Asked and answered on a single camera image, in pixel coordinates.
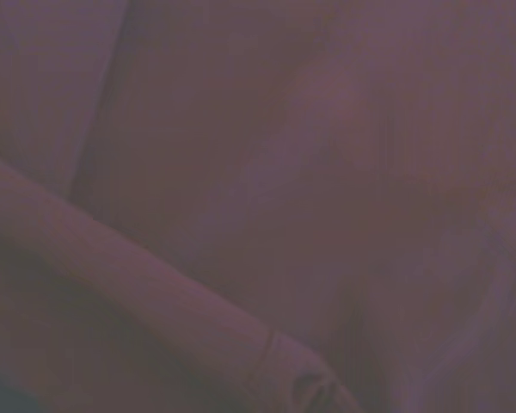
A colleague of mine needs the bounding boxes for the rust orange shorts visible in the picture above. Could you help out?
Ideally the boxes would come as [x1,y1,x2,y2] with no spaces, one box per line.
[0,0,516,413]

